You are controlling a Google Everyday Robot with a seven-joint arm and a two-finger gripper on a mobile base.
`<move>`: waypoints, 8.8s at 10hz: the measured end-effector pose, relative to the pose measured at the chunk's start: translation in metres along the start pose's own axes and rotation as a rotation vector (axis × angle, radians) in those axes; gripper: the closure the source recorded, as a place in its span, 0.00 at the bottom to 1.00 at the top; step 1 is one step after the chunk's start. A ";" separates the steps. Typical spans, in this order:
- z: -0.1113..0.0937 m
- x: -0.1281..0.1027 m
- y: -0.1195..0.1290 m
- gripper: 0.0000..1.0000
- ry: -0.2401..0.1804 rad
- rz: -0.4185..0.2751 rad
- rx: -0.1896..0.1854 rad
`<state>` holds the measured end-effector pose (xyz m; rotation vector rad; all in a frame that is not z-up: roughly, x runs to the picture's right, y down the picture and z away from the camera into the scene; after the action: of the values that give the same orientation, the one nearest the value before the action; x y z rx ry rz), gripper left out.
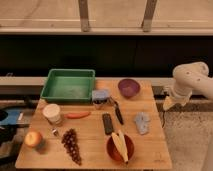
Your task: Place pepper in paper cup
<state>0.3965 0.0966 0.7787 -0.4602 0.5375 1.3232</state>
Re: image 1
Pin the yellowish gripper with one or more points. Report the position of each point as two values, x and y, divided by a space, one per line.
168 103

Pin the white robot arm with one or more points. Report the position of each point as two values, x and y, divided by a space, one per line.
188 78

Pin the white paper cup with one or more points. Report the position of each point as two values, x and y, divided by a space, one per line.
52 113

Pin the blue crumpled cloth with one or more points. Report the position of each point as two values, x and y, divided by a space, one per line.
142 122

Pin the purple bowl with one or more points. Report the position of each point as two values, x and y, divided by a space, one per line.
128 88

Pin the black remote control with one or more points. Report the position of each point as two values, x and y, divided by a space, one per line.
108 126

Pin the blue lidded small container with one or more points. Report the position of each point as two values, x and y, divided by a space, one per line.
100 97

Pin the brown bowl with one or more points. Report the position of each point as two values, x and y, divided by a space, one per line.
113 152

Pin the dark grape bunch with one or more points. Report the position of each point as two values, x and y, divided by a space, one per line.
70 143

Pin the green plastic tray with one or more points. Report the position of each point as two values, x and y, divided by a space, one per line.
69 85

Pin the red yellow apple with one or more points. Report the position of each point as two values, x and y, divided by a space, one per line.
33 139

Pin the blue object left of table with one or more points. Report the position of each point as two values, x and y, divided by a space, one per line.
10 116

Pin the black handled knife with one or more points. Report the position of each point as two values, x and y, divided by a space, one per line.
117 111

